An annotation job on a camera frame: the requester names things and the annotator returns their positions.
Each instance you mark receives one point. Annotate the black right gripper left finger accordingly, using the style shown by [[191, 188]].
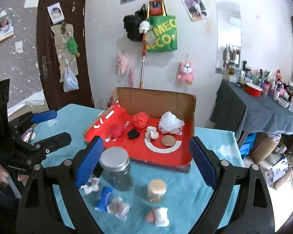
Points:
[[38, 210]]

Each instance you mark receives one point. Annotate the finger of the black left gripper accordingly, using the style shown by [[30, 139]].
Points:
[[36, 119], [48, 142]]

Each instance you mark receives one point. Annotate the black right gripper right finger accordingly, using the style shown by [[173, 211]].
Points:
[[252, 212]]

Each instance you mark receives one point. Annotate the black pompom scrunchie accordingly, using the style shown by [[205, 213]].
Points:
[[133, 134]]

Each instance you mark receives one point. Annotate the red mesh bath pouf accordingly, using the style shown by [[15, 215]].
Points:
[[140, 120]]

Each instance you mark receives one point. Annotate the cream crochet scrunchie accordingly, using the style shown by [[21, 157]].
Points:
[[151, 133]]

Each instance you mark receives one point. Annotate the white mesh bath pouf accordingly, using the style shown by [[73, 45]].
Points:
[[170, 124]]

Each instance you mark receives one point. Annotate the person left hand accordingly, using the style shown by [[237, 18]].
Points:
[[7, 180]]

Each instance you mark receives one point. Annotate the smartphone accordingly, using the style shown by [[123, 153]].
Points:
[[29, 135]]

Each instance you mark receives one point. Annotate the white plush toy with bow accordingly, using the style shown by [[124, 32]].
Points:
[[92, 185]]

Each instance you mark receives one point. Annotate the plastic bag on door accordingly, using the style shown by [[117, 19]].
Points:
[[70, 82]]

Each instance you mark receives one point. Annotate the wicker basket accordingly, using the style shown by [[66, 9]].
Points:
[[264, 144]]

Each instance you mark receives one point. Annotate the blue cloth piece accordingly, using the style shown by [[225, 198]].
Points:
[[103, 201]]

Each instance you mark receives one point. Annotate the large jar of dark tea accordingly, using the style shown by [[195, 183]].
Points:
[[115, 162]]

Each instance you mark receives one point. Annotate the white gauze pad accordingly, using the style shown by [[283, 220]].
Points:
[[118, 208]]

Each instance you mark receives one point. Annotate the light blue table cloth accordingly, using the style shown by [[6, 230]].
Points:
[[185, 198]]

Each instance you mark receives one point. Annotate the white pink cotton pad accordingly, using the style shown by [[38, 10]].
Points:
[[158, 216]]

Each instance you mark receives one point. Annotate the green dinosaur plush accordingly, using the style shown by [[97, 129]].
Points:
[[73, 47]]

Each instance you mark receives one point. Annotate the small jar of gold capsules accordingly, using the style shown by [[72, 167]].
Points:
[[156, 190]]

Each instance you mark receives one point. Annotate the beige hanging organizer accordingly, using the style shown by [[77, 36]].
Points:
[[61, 34]]

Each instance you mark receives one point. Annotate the grey cloth covered side table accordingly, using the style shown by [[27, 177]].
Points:
[[237, 111]]

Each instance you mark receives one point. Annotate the round bronze lid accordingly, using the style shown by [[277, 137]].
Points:
[[168, 141]]

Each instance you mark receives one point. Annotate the photo card on door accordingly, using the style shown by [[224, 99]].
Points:
[[56, 13]]

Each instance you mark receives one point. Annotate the pale pink bunny plush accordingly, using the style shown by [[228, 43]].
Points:
[[122, 62]]

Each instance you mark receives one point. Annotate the red cardboard box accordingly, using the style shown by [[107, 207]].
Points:
[[154, 126]]

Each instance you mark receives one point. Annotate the pink stick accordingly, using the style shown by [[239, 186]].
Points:
[[131, 78]]

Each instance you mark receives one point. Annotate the red bowl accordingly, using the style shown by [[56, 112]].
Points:
[[253, 90]]

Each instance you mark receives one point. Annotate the dark brown door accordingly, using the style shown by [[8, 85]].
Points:
[[74, 13]]

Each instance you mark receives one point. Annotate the pink cat plush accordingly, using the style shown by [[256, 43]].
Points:
[[185, 72]]

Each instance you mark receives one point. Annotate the white puppy plush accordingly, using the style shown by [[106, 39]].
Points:
[[144, 27]]

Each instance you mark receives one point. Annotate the green tote bag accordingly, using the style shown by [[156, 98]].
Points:
[[163, 35]]

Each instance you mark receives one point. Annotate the red small bag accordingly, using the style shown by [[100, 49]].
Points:
[[155, 8]]

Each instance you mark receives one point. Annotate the calendar on starry wall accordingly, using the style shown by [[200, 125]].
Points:
[[6, 25]]

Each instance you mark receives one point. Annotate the mop handle with orange grip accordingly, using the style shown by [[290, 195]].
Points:
[[143, 61]]

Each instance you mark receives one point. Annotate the black bag on wall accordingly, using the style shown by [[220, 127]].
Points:
[[132, 23]]

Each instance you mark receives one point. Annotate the wall mirror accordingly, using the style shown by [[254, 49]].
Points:
[[229, 38]]

